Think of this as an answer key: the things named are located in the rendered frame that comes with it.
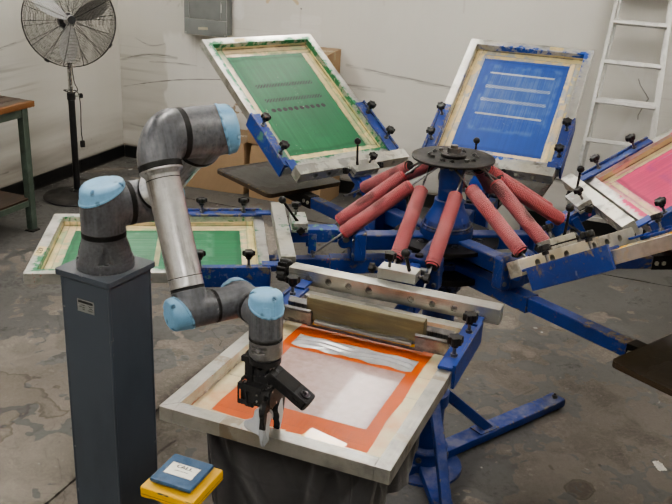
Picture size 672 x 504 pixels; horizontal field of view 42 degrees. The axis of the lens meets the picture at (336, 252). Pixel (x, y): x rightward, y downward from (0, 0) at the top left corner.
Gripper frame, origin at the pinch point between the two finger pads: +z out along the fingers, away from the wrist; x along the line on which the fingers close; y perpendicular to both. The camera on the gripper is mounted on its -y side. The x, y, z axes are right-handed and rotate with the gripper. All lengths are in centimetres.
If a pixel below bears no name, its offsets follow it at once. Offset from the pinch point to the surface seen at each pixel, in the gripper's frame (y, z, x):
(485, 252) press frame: -18, -4, -130
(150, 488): 15.9, 2.9, 25.2
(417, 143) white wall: 111, 49, -471
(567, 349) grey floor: -38, 98, -277
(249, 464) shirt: 9.5, 15.3, -7.2
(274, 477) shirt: 2.7, 17.1, -7.4
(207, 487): 5.6, 3.1, 19.4
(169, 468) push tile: 14.8, 1.1, 19.5
